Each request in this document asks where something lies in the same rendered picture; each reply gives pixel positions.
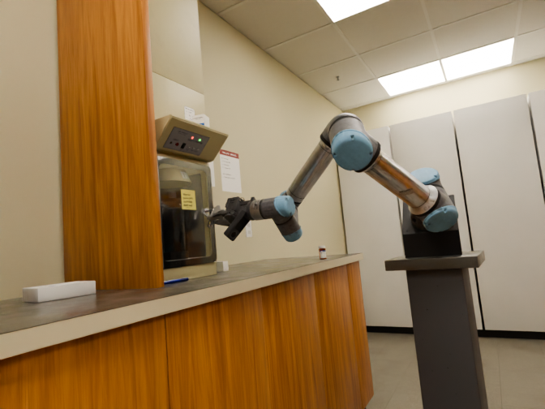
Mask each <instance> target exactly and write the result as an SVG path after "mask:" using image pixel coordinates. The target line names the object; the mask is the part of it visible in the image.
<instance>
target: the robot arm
mask: <svg viewBox="0 0 545 409"><path fill-rule="evenodd" d="M333 158H334V160H335V162H336V163H337V164H338V165H339V166H340V167H341V168H342V169H344V170H349V171H352V170H354V171H355V172H357V173H362V172H364V173H366V174H367V175H369V176H370V177H371V178H373V179H374V180H375V181H376V182H377V183H379V184H380V185H382V186H383V187H385V188H386V189H388V190H389V191H390V192H391V193H392V194H394V195H395V196H397V197H398V198H399V199H401V200H402V201H404V202H405V203H407V204H408V208H409V211H410V212H411V213H410V220H411V222H412V224H413V226H414V227H416V228H417V229H419V230H425V231H430V232H440V231H444V230H447V229H449V228H450V227H452V226H453V225H454V224H455V223H456V222H457V219H458V211H457V208H456V207H455V206H454V204H453V202H452V201H451V200H450V198H449V196H448V194H447V192H446V191H445V190H444V187H443V186H442V184H441V182H440V175H439V172H438V171H437V170H436V169H433V168H421V169H417V170H414V171H412V172H411V173H409V172H408V171H407V170H405V169H404V168H403V167H401V166H400V165H398V164H397V163H396V162H395V161H394V160H393V159H392V158H390V157H389V156H388V155H386V154H385V153H383V152H382V151H381V144H380V143H379V142H378V141H377V140H375V139H374V138H373V137H372V136H370V135H369V134H368V133H367V132H366V130H365V128H364V126H363V122H362V121H361V119H360V118H359V117H358V116H356V115H354V114H350V113H342V114H339V115H337V116H335V117H334V118H333V119H332V120H331V121H330V122H329V123H328V125H327V126H326V128H325V129H324V130H323V132H322V133H321V135H320V142H319V143H318V144H317V146H316V147H315V149H314V150H313V152H312V153H311V155H310V157H309V158H308V159H307V161H306V162H305V164H304V165H303V167H302V169H301V170H300V171H299V172H298V174H297V176H296V177H295V179H294V181H293V182H292V183H291V184H290V186H289V188H288V189H287V190H286V191H283V192H282V193H281V194H280V195H279V196H277V197H271V198H266V199H262V200H256V199H255V197H251V200H246V201H245V200H243V199H241V198H240V197H239V196H237V197H232V198H228V200H227V202H226V204H225V207H226V209H225V210H224V209H221V207H220V205H217V206H216V207H215V209H214V210H213V212H212V214H210V215H209V216H208V217H207V219H208V220H209V221H212V220H214V221H213V224H216V225H220V226H228V228H227V229H226V231H225V232H224V235H225V236H226V237H227V238H228V239H230V240H231V241H235V239H236V238H237V237H238V235H239V234H240V233H241V231H242V230H243V229H244V227H245V226H246V225H247V223H248V222H249V221H250V220H252V221H254V220H256V221H259V220H266V219H272V220H273V221H274V223H275V224H276V226H277V228H278V230H279V231H280V232H281V235H282V236H283V237H284V239H285V240H286V241H287V242H294V241H297V240H298V239H300V238H301V236H302V234H303V231H302V229H301V226H300V225H299V224H298V207H299V205H300V204H301V203H302V202H303V200H304V199H305V197H306V196H307V194H308V193H309V191H310V190H311V189H312V188H313V186H314V185H315V183H316V182H317V181H318V179H319V178H320V176H321V175H322V174H323V173H324V171H325V170H326V168H327V167H328V165H329V164H330V163H331V161H332V160H333ZM234 198H235V199H234ZM217 219H218V220H217Z"/></svg>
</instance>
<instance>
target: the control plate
mask: <svg viewBox="0 0 545 409"><path fill-rule="evenodd" d="M192 136H193V137H194V138H193V139H192V138H191V137H192ZM199 139H201V141H199ZM209 139H210V137H207V136H202V135H200V134H197V133H194V132H191V131H187V130H184V129H182V128H178V127H174V128H173V130H172V132H171V133H170V135H169V137H168V139H167V141H166V142H165V144H164V146H163V148H167V149H173V150H177V151H180V152H184V153H190V154H194V155H197V156H199V155H200V154H201V153H202V151H203V149H204V147H205V145H206V144H207V143H208V140H209ZM170 141H172V144H170ZM176 143H179V145H178V146H176V145H175V144H176ZM183 143H186V145H185V147H184V149H181V146H182V144H183ZM189 145H190V148H188V146H189ZM193 147H194V149H193ZM197 148H198V149H199V150H197Z"/></svg>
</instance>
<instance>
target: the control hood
mask: <svg viewBox="0 0 545 409"><path fill-rule="evenodd" d="M174 127H178V128H182V129H184V130H187V131H191V132H194V133H197V134H200V135H202V136H207V137H210V139H209V140H208V143H207V144H206V145H205V147H204V149H203V151H202V153H201V154H200V155H199V156H197V155H194V154H190V153H184V152H180V151H177V150H173V149H167V148H163V146H164V144H165V142H166V141H167V139H168V137H169V135H170V133H171V132H172V130H173V128H174ZM155 128H156V143H157V151H160V152H164V153H171V154H174V155H179V156H182V157H189V158H193V159H196V160H201V161H207V162H211V161H214V159H215V157H216V156H217V154H218V153H219V151H220V149H221V147H222V145H223V144H224V143H225V141H226V139H227V138H228V136H229V134H227V133H225V132H223V131H218V130H216V129H213V128H211V127H207V126H205V125H202V124H199V123H195V122H192V121H190V120H187V119H185V118H181V117H178V116H176V115H173V114H169V115H166V116H164V117H162V118H158V119H155Z"/></svg>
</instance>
